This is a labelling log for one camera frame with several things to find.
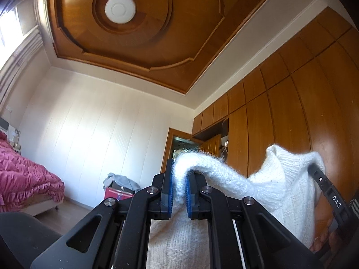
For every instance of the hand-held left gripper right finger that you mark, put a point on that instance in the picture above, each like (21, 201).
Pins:
(189, 201)

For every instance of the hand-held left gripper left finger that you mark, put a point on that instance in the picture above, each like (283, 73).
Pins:
(168, 201)

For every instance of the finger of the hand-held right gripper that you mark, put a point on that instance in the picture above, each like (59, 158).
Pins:
(333, 199)

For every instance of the white knit sweater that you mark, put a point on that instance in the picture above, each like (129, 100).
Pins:
(269, 190)

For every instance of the person's right hand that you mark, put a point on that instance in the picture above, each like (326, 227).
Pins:
(325, 235)

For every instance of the grey cloth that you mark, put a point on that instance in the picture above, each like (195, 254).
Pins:
(123, 180)

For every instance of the red storage box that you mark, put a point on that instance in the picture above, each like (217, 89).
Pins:
(117, 194)

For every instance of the wooden door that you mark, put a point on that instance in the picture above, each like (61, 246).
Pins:
(167, 148)

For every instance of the wooden wardrobe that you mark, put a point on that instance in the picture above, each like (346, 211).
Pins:
(294, 112)

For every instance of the bed base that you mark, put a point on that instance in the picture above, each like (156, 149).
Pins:
(42, 207)

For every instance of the pink ruffled bedspread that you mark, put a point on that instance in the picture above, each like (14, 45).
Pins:
(25, 176)

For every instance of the round white ceiling lamp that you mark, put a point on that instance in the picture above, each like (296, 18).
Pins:
(120, 9)

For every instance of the white pleated curtain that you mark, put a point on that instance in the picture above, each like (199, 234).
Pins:
(19, 61)

